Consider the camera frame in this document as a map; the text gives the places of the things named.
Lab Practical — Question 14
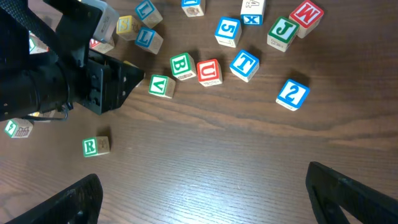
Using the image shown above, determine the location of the blue D wooden block right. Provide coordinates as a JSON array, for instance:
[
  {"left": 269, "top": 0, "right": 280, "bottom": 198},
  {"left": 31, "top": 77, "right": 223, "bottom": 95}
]
[{"left": 181, "top": 0, "right": 206, "bottom": 17}]

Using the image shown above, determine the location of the green 7 wooden block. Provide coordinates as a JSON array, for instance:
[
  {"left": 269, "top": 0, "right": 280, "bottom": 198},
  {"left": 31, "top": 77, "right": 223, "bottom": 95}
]
[{"left": 29, "top": 31, "right": 49, "bottom": 54}]

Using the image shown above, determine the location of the green V wooden block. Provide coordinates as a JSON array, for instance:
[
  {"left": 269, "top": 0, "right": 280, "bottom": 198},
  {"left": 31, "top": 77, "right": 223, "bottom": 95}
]
[{"left": 148, "top": 75, "right": 176, "bottom": 98}]

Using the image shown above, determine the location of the blue L wooden block lower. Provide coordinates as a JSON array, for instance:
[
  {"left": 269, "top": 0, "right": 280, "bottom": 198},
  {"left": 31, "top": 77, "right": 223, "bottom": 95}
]
[{"left": 134, "top": 27, "right": 164, "bottom": 55}]

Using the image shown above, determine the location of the blue X wooden block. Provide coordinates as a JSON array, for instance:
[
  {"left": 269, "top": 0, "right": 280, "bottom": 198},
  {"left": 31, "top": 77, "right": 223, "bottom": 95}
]
[{"left": 241, "top": 0, "right": 266, "bottom": 26}]

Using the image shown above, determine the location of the yellow O wooden block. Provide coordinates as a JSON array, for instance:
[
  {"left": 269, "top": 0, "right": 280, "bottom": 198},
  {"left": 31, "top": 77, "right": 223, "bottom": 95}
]
[{"left": 123, "top": 60, "right": 146, "bottom": 87}]

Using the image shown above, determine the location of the green J wooden block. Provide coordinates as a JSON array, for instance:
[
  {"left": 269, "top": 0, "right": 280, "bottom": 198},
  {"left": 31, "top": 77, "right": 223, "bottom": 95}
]
[{"left": 267, "top": 16, "right": 300, "bottom": 52}]

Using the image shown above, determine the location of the red M wooden block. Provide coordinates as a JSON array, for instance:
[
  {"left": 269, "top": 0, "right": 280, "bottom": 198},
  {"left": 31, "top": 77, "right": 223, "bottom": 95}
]
[{"left": 289, "top": 0, "right": 324, "bottom": 39}]

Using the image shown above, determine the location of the green B wooden block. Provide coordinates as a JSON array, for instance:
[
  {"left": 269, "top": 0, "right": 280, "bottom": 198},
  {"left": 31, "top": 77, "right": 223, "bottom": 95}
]
[{"left": 170, "top": 52, "right": 197, "bottom": 80}]

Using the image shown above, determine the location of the blue T wooden block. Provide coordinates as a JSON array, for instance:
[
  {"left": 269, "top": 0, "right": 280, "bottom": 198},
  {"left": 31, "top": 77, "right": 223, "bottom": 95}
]
[{"left": 229, "top": 50, "right": 260, "bottom": 83}]

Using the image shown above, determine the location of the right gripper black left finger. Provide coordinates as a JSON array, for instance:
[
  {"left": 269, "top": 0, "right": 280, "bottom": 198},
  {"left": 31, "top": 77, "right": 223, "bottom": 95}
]
[{"left": 7, "top": 174, "right": 103, "bottom": 224}]

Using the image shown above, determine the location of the red U wooden block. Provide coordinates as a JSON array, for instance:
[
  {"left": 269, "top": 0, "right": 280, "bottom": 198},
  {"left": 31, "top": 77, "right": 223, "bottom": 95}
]
[{"left": 197, "top": 59, "right": 223, "bottom": 87}]

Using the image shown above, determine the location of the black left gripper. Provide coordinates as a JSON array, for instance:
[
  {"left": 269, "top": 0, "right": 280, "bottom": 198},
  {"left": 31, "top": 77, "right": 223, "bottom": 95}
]
[{"left": 69, "top": 49, "right": 145, "bottom": 115}]

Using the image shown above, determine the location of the blue l wooden block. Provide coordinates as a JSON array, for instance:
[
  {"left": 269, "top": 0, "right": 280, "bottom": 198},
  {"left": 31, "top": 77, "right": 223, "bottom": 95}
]
[
  {"left": 135, "top": 0, "right": 163, "bottom": 29},
  {"left": 134, "top": 27, "right": 164, "bottom": 55}
]

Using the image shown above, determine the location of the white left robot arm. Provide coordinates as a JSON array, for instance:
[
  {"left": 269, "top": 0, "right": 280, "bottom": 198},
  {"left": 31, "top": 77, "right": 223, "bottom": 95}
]
[{"left": 1, "top": 0, "right": 144, "bottom": 120}]

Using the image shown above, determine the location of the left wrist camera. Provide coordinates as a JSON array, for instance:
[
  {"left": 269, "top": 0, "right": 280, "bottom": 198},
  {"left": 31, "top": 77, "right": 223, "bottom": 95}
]
[{"left": 81, "top": 0, "right": 119, "bottom": 43}]

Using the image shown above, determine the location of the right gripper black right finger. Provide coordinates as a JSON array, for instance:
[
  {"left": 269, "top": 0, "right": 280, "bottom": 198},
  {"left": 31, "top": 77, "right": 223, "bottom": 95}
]
[{"left": 305, "top": 161, "right": 397, "bottom": 224}]

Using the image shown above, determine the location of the blue L wooden block upper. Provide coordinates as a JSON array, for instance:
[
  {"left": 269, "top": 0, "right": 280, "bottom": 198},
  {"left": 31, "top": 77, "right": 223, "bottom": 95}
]
[{"left": 135, "top": 0, "right": 163, "bottom": 29}]

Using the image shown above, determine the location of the blue 2 wooden block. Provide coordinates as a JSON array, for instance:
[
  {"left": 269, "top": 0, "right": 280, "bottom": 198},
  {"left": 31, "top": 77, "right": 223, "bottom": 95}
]
[{"left": 275, "top": 79, "right": 310, "bottom": 111}]

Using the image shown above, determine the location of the yellow S wooden block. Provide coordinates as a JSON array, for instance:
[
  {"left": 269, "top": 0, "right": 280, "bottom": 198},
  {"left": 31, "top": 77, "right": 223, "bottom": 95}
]
[{"left": 116, "top": 16, "right": 141, "bottom": 41}]

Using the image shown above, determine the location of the green R wooden block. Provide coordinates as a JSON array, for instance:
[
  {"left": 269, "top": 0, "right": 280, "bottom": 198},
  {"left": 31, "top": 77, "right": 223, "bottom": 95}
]
[{"left": 82, "top": 136, "right": 110, "bottom": 157}]

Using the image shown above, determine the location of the red A wooden block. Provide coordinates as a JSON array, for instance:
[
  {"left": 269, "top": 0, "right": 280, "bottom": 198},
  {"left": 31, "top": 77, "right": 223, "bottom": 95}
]
[{"left": 90, "top": 38, "right": 114, "bottom": 54}]

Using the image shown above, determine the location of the green 4 wooden block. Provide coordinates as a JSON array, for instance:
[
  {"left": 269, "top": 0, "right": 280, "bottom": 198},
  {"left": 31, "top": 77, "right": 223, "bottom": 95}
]
[{"left": 4, "top": 118, "right": 34, "bottom": 138}]

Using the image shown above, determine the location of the blue 5 wooden block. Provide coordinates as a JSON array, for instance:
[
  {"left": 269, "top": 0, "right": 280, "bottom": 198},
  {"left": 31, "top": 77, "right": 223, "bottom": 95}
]
[{"left": 215, "top": 17, "right": 242, "bottom": 48}]

